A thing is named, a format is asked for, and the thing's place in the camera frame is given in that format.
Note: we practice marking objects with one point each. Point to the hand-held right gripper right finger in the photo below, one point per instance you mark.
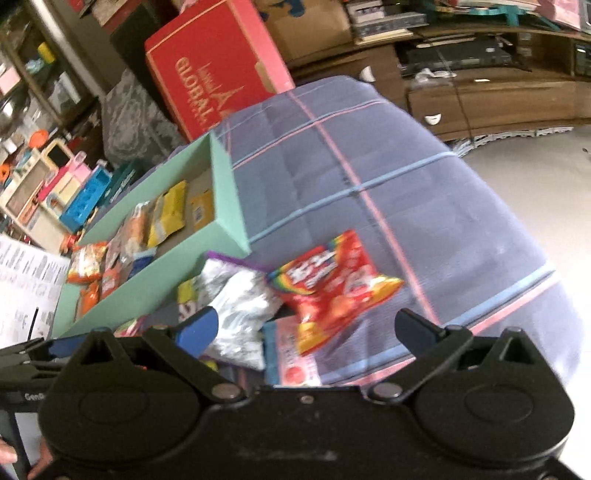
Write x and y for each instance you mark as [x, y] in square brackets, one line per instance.
[415, 330]

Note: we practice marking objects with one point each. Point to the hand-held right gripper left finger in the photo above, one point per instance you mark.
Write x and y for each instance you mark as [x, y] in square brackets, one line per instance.
[198, 330]

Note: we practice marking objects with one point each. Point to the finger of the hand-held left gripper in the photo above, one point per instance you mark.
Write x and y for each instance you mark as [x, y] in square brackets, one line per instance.
[62, 346]
[32, 368]

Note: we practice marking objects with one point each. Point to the green cartoon snack packet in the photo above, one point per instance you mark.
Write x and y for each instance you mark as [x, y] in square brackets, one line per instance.
[187, 300]

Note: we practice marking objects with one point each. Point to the silver purple-edged snack packet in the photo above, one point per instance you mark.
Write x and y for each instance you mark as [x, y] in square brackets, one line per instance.
[240, 314]

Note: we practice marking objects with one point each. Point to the orange white snack packet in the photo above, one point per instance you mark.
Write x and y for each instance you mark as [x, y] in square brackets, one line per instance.
[87, 297]

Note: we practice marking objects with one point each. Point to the pink floral snack packet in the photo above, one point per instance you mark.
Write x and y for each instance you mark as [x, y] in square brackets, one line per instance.
[129, 327]

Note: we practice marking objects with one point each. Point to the orange patterned snack packet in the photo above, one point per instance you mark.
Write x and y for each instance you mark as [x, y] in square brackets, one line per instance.
[85, 263]

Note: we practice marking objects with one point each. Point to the red rainbow candy packet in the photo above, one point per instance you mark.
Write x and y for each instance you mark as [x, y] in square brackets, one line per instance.
[332, 286]

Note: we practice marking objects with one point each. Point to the pink and blue snack packet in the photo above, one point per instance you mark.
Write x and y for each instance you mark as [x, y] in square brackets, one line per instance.
[293, 360]

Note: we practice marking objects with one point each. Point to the yellow wavy snack packet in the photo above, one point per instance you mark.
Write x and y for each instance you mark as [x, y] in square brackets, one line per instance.
[168, 217]

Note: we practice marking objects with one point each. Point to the long yellow snack packet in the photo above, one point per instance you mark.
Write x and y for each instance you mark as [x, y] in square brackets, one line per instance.
[203, 212]

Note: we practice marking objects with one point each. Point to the clear cracker packet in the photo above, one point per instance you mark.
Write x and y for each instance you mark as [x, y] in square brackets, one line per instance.
[134, 230]

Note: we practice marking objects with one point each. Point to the mint green cardboard box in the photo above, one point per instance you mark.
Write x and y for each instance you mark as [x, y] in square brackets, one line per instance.
[226, 198]

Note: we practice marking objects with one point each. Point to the person's left hand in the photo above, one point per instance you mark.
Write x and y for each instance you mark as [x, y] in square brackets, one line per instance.
[39, 461]

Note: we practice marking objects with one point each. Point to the white instruction sheet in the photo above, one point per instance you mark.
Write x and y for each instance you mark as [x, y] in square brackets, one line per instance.
[27, 286]

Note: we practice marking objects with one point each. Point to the plaid blue cloth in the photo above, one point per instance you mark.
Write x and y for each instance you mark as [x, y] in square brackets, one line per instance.
[415, 207]

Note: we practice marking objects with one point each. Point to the blue toy rack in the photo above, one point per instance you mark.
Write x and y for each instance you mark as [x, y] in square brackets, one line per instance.
[87, 198]

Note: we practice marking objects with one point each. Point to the cream pink toy kitchen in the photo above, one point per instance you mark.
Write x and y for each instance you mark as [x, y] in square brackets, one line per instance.
[41, 184]

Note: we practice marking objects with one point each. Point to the teal toy kitchen box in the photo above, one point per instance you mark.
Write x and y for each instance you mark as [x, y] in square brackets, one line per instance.
[122, 180]

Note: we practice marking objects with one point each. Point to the grey lace cushion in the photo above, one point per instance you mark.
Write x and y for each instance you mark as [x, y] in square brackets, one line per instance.
[134, 129]

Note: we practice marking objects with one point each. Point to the white foam mat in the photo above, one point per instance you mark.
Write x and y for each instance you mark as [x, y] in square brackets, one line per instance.
[508, 136]

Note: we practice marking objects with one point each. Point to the wooden cabinet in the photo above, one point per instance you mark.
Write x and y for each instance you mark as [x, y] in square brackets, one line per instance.
[498, 101]

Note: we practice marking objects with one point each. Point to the red cardboard box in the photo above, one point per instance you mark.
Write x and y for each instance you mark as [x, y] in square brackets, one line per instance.
[217, 69]

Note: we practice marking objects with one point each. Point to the black media player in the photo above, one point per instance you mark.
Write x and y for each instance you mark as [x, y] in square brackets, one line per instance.
[457, 57]

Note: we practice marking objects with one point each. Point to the cluttered shelf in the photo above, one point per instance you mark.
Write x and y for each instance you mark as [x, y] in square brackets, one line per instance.
[37, 60]

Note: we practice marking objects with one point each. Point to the brown cardboard box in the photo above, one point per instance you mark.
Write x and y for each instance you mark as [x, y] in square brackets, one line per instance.
[309, 27]

